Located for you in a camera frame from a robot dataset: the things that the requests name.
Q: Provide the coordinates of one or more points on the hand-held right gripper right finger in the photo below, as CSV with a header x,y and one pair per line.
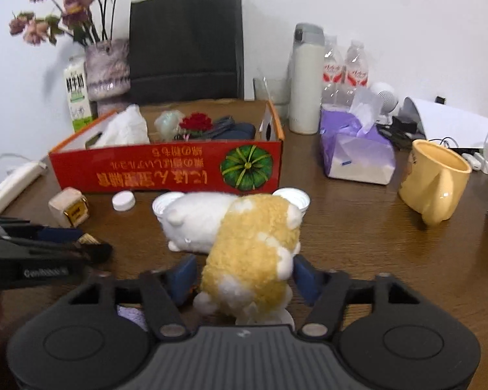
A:
x,y
307,280

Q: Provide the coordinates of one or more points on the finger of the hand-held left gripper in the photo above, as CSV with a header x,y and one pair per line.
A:
x,y
59,234
97,253

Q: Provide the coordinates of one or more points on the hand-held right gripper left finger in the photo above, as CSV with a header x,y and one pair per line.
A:
x,y
183,278

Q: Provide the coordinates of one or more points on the beige paper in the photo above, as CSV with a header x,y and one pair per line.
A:
x,y
87,239

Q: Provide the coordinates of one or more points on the beige cube box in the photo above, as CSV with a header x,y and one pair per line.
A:
x,y
67,207

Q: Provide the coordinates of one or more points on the white round cap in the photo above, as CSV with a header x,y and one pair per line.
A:
x,y
124,201

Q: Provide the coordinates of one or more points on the purple knit pouch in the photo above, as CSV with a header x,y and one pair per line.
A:
x,y
130,317

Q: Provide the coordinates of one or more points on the yellow white plush toy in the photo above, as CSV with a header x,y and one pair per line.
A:
x,y
252,243

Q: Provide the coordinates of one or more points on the white ridged plastic cup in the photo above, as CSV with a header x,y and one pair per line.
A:
x,y
299,197
160,207

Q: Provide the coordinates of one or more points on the red cardboard box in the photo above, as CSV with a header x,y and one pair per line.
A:
x,y
146,170

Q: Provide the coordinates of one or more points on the white tissue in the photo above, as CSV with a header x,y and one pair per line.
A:
x,y
124,128

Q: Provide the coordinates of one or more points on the glittery clear plastic bag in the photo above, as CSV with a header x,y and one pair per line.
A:
x,y
168,124

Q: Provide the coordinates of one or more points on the red rose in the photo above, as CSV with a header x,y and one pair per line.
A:
x,y
195,122

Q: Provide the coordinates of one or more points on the navy zip pouch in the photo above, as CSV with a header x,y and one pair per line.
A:
x,y
238,131

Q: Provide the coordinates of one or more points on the wooden desktop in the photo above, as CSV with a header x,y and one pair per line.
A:
x,y
370,231

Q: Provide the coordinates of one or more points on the white power bank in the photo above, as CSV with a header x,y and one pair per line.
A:
x,y
16,183

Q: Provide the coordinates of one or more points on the purple tissue pack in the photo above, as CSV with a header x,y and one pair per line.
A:
x,y
358,158

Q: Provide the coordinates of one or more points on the white green milk carton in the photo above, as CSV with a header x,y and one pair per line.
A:
x,y
77,97

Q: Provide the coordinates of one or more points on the yellow mug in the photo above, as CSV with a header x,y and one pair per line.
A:
x,y
431,183

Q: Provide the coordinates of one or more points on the purple textured vase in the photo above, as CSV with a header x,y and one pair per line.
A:
x,y
107,73

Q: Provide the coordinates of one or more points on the black power adapter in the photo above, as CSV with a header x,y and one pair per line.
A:
x,y
402,124

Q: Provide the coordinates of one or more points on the white thermos bottle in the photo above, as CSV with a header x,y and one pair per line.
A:
x,y
307,89

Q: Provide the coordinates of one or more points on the clear glass cup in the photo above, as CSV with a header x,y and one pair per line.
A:
x,y
270,91

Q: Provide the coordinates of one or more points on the white round device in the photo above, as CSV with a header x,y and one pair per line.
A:
x,y
384,97

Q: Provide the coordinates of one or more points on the clear water bottle red label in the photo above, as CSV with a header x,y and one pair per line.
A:
x,y
357,69
332,73

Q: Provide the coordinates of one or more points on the white curved sheet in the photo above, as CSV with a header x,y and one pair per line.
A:
x,y
443,120

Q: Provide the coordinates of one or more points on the black paper bag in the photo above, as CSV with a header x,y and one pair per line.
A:
x,y
187,48

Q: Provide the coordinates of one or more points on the dried pink flowers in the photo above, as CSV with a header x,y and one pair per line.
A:
x,y
77,0

